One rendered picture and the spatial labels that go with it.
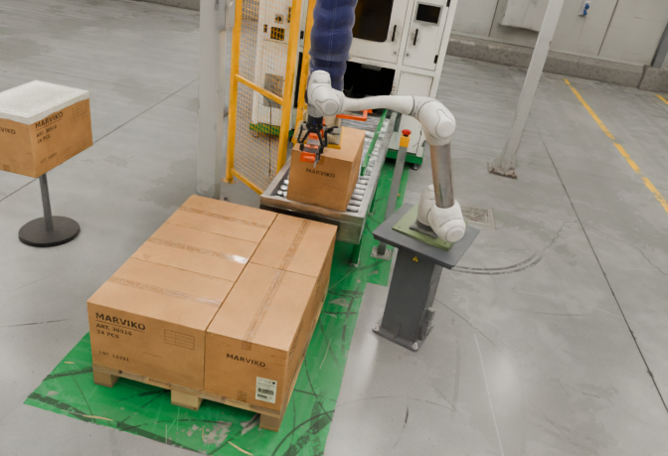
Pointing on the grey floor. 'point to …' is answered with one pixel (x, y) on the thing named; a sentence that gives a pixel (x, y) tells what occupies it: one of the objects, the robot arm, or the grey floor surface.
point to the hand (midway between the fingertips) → (310, 153)
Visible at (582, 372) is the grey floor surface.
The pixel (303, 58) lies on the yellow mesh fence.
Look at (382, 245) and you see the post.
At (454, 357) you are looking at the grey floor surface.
